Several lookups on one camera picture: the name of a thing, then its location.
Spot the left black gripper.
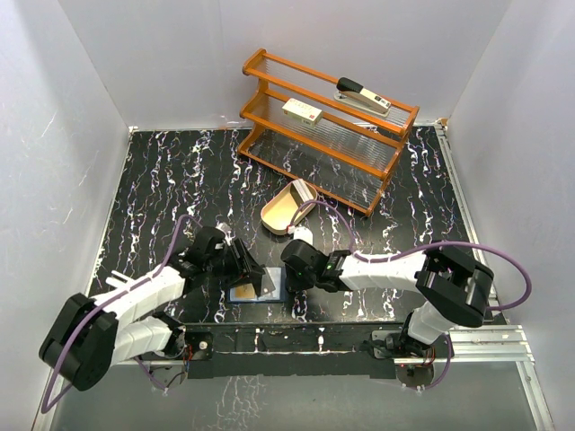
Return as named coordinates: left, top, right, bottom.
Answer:
left=205, top=239, right=263, bottom=288

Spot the black geometric credit card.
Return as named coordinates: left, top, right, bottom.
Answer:
left=261, top=275, right=279, bottom=299

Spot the blue card holder wallet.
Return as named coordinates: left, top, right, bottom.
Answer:
left=227, top=267, right=287, bottom=303

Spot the orange credit card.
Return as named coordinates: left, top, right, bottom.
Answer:
left=234, top=286, right=257, bottom=301

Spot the stack of credit cards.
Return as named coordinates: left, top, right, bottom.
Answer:
left=291, top=179, right=316, bottom=204

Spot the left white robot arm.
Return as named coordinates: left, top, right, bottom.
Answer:
left=39, top=226, right=267, bottom=391

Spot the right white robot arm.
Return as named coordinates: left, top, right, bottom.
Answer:
left=281, top=239, right=494, bottom=357

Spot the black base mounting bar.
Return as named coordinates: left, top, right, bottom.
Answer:
left=181, top=321, right=455, bottom=381

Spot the orange wooden three-tier rack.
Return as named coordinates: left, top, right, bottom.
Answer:
left=238, top=48, right=420, bottom=216

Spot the white staples box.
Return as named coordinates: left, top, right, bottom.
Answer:
left=282, top=98, right=323, bottom=128

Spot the black and beige stapler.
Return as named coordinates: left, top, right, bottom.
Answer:
left=334, top=77, right=392, bottom=118

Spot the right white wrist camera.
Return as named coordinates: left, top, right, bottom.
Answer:
left=287, top=225, right=314, bottom=245

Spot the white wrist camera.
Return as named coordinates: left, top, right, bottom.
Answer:
left=287, top=225, right=314, bottom=245
left=217, top=223, right=234, bottom=242

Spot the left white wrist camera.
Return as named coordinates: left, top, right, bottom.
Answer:
left=217, top=223, right=234, bottom=242

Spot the aluminium frame rail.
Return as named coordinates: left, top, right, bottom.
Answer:
left=433, top=119, right=554, bottom=431

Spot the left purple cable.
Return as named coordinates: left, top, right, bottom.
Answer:
left=40, top=215, right=203, bottom=414

